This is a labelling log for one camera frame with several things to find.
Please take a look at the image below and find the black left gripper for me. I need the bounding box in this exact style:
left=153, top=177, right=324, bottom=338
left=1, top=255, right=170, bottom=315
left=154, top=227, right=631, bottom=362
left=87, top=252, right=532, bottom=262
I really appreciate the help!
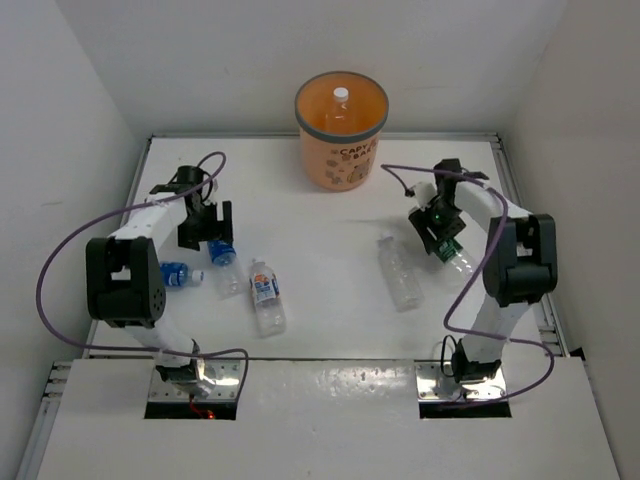
left=177, top=199, right=231, bottom=250

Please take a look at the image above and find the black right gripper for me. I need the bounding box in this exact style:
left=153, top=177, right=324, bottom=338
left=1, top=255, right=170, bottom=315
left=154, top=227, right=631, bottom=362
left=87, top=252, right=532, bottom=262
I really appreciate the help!
left=409, top=199, right=465, bottom=253

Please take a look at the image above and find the clear bottle green label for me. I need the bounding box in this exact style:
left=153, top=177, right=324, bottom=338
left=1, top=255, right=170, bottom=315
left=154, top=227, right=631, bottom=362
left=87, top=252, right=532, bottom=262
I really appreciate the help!
left=435, top=239, right=476, bottom=288

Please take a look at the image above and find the clear bottle dark blue label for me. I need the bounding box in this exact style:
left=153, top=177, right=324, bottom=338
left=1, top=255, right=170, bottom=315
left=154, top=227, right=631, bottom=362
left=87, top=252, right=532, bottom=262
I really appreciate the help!
left=207, top=240, right=245, bottom=299

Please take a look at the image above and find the clear square bottle white cap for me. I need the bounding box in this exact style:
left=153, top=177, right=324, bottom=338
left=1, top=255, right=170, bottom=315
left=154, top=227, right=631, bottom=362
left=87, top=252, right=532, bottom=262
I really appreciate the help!
left=324, top=87, right=357, bottom=135

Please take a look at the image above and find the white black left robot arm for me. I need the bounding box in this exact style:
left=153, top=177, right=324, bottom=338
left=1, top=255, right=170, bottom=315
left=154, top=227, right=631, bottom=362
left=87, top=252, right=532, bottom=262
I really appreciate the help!
left=85, top=166, right=233, bottom=398

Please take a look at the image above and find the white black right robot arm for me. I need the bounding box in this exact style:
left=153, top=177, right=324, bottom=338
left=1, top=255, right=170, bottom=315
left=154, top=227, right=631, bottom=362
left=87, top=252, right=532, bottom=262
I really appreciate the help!
left=405, top=159, right=558, bottom=383

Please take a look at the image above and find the orange capybara waste bin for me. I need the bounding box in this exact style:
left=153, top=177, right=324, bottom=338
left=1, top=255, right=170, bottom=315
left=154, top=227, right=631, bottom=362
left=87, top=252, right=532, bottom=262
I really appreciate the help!
left=294, top=71, right=389, bottom=191

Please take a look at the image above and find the clear unlabelled crumpled bottle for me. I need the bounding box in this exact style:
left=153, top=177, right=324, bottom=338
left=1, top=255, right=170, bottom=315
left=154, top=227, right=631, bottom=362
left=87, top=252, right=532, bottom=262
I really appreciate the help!
left=377, top=232, right=424, bottom=312

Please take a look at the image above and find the small bottle blue label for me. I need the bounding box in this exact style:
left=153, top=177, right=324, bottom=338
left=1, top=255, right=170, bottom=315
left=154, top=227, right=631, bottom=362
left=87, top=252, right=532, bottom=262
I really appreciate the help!
left=159, top=262, right=204, bottom=289

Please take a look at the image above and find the clear bottle orange white label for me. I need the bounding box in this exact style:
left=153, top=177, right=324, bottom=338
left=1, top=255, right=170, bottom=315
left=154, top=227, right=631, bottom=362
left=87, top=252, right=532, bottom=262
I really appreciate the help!
left=249, top=259, right=286, bottom=338

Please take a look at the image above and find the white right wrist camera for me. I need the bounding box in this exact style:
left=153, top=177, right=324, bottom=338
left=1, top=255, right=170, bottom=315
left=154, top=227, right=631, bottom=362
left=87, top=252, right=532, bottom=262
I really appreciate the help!
left=405, top=182, right=437, bottom=210

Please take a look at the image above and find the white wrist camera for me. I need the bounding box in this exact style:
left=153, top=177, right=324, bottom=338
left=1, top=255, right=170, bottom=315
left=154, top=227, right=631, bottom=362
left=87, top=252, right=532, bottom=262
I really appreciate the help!
left=405, top=182, right=437, bottom=210
left=202, top=179, right=219, bottom=204

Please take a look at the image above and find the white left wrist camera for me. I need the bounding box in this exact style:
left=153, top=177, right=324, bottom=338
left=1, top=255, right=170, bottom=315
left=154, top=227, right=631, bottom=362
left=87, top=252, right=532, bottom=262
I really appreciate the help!
left=202, top=179, right=219, bottom=204

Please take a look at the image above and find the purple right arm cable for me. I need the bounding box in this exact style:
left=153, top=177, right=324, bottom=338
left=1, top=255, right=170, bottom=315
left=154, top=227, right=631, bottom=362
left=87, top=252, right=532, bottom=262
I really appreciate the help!
left=380, top=163, right=556, bottom=410

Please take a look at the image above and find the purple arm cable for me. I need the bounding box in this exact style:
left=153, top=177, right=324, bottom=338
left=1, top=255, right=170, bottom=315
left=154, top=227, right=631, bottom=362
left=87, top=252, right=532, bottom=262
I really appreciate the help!
left=380, top=163, right=556, bottom=410
left=35, top=151, right=250, bottom=404

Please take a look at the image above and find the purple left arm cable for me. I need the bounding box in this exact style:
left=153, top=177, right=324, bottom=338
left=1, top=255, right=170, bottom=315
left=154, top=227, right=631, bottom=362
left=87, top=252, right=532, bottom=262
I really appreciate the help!
left=35, top=151, right=250, bottom=404

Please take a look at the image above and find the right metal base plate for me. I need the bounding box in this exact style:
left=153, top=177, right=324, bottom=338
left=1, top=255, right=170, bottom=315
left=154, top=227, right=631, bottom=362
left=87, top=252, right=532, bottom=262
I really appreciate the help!
left=415, top=361, right=508, bottom=404

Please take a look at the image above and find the metal base plate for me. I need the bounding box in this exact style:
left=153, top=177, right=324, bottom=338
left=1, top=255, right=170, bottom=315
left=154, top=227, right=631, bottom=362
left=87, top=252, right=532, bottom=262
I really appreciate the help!
left=415, top=361, right=508, bottom=404
left=148, top=359, right=244, bottom=404

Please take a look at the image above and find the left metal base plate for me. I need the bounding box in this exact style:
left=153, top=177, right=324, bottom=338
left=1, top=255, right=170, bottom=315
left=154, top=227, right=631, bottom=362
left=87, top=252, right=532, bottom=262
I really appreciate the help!
left=148, top=359, right=244, bottom=404

